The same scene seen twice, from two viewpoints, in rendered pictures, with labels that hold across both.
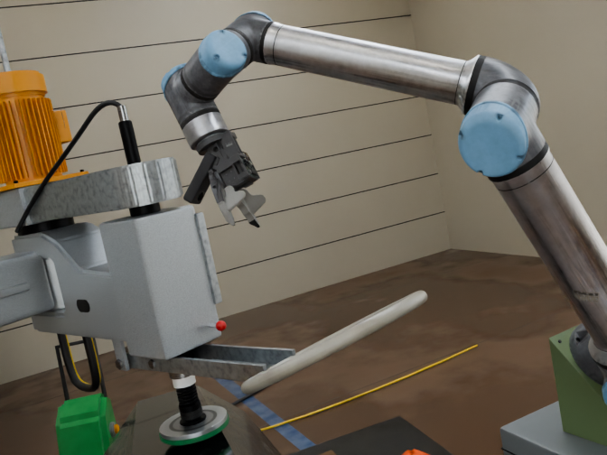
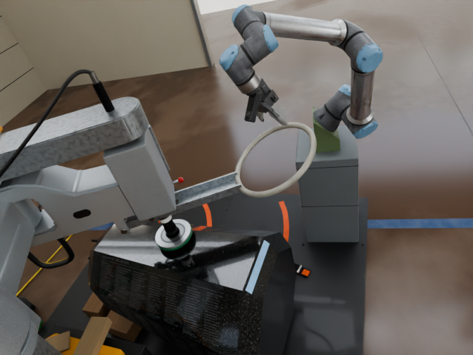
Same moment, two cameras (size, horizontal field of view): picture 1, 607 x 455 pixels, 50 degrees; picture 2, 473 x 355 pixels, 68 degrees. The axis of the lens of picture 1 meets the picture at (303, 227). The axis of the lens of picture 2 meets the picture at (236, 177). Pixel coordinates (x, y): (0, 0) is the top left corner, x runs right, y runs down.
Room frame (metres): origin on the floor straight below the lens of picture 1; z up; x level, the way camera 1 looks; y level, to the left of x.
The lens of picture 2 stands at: (0.61, 1.17, 2.30)
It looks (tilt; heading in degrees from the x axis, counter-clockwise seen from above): 39 degrees down; 315
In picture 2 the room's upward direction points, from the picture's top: 16 degrees counter-clockwise
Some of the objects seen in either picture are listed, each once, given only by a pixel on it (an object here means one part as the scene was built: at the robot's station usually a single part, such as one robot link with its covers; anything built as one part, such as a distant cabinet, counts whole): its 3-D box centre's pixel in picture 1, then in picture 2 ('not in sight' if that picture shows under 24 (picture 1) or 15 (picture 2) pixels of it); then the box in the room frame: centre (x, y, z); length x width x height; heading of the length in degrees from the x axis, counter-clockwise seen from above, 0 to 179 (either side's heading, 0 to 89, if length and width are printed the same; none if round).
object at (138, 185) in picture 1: (82, 199); (42, 148); (2.18, 0.71, 1.63); 0.96 x 0.25 x 0.17; 46
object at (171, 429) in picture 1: (193, 422); (173, 233); (1.94, 0.46, 0.89); 0.21 x 0.21 x 0.01
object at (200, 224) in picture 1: (201, 258); (153, 151); (1.97, 0.33, 1.38); 0.08 x 0.03 x 0.28; 46
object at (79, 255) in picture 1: (101, 288); (70, 198); (2.22, 0.73, 1.31); 0.74 x 0.23 x 0.49; 46
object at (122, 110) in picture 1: (127, 134); (101, 91); (1.94, 0.46, 1.79); 0.04 x 0.04 x 0.17
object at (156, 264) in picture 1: (147, 284); (128, 179); (2.00, 0.51, 1.33); 0.36 x 0.22 x 0.45; 46
